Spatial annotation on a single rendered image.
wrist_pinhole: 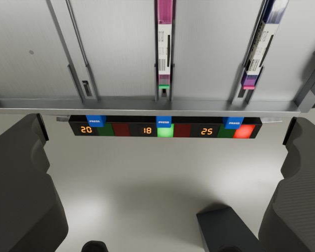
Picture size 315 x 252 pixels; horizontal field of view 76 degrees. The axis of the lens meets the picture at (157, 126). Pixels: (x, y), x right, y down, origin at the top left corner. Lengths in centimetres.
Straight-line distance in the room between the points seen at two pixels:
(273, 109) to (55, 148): 103
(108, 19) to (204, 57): 12
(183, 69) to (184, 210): 91
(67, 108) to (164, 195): 84
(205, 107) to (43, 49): 22
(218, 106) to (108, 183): 88
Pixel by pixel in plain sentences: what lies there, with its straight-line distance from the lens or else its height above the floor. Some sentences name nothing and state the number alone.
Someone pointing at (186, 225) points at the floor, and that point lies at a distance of 114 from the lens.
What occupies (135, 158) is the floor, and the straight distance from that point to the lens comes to 104.
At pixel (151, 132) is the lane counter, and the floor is 65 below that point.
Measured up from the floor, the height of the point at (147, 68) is 76.
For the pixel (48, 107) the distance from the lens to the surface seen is 33.
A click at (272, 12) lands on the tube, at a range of 25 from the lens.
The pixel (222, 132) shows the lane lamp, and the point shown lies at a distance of 38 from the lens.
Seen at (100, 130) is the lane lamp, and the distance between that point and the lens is 39.
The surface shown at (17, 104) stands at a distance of 36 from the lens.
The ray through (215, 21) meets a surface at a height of 80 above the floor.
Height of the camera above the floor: 102
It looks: 88 degrees down
